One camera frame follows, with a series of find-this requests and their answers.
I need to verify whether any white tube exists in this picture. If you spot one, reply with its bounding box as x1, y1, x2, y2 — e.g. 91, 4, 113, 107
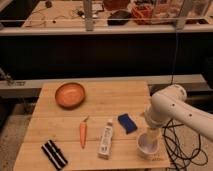
98, 119, 113, 159

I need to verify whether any grey metal post right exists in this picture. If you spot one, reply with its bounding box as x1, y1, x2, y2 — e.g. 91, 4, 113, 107
175, 0, 193, 30

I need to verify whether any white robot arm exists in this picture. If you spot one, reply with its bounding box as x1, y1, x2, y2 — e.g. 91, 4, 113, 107
144, 84, 213, 142

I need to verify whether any blue sponge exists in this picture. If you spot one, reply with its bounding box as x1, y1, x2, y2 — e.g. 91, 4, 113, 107
118, 113, 137, 134

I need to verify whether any black white striped block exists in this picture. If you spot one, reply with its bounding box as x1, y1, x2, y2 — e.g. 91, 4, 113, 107
41, 140, 68, 171

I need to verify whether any black bag on bench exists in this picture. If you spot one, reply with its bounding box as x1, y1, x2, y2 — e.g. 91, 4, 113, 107
107, 10, 131, 26

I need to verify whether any orange carrot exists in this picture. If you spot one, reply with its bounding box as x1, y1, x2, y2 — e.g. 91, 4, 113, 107
79, 116, 89, 149

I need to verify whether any orange ceramic bowl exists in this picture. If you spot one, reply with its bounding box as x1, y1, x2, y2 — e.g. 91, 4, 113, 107
55, 82, 86, 109

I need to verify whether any black cable on floor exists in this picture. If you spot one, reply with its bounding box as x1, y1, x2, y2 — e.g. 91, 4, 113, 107
161, 118, 209, 171

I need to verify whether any orange crate on bench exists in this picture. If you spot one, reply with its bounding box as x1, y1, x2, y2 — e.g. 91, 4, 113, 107
131, 4, 153, 25

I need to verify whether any white ceramic cup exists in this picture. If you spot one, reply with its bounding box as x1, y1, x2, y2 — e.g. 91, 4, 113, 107
136, 133, 159, 160

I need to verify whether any grey metal post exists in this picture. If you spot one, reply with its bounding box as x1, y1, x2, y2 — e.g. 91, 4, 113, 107
83, 0, 93, 31
175, 0, 193, 30

